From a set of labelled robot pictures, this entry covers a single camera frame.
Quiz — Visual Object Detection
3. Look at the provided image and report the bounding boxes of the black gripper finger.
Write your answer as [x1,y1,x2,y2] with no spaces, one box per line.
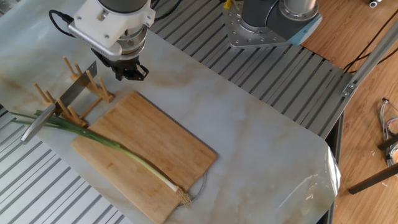
[115,70,134,82]
[133,63,150,81]

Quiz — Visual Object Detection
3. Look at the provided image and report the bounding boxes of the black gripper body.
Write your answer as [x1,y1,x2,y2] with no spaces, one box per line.
[91,49,141,74]

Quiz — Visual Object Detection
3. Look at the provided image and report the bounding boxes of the steel kitchen knife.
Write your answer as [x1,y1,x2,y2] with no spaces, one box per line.
[20,60,98,144]

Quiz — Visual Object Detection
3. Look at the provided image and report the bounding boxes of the green garlic stalk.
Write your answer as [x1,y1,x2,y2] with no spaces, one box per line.
[9,110,193,208]

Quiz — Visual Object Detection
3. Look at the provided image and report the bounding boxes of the wooden peg rack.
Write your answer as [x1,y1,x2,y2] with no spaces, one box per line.
[33,55,115,128]

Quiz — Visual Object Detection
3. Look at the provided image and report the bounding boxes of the wooden cutting board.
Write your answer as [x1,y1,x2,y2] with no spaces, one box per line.
[70,91,218,224]

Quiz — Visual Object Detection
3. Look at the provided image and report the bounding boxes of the marble pattern table mat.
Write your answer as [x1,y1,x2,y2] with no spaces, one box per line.
[0,0,342,224]

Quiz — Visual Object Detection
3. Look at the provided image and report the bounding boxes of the metal tools on table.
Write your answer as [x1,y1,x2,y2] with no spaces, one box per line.
[378,97,398,167]

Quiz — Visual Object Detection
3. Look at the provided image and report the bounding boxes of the black metal bar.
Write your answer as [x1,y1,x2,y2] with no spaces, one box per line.
[377,134,398,152]
[348,162,398,195]

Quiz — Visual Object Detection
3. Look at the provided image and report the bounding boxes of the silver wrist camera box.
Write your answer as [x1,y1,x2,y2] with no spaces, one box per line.
[67,21,124,62]

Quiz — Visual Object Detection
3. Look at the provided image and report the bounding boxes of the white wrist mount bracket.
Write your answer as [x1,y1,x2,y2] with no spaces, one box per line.
[73,0,156,50]

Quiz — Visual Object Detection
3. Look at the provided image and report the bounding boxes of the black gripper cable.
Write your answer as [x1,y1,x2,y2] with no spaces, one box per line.
[150,0,184,22]

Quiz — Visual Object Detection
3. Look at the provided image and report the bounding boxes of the black camera cable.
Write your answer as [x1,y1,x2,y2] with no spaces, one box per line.
[48,9,76,39]

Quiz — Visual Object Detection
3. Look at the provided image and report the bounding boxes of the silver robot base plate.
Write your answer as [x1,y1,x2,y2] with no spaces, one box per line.
[222,0,289,50]

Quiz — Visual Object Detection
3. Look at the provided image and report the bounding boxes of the black floor cables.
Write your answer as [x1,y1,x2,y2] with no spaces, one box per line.
[343,8,398,75]

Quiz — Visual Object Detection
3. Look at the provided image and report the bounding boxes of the aluminium frame beam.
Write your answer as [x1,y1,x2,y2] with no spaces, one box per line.
[341,18,398,98]

